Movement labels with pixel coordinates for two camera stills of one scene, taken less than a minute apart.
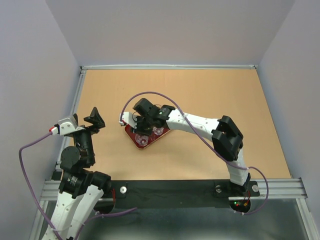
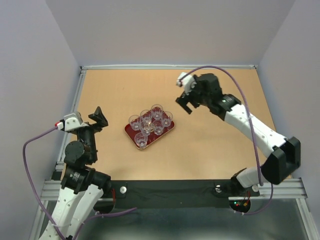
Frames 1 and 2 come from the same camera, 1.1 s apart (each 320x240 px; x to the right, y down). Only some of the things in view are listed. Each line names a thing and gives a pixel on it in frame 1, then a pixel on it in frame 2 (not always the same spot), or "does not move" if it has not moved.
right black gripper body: (144, 126) to (194, 98)
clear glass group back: (141, 140) does not move
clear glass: (158, 131) does not move
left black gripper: (95, 117) does not move
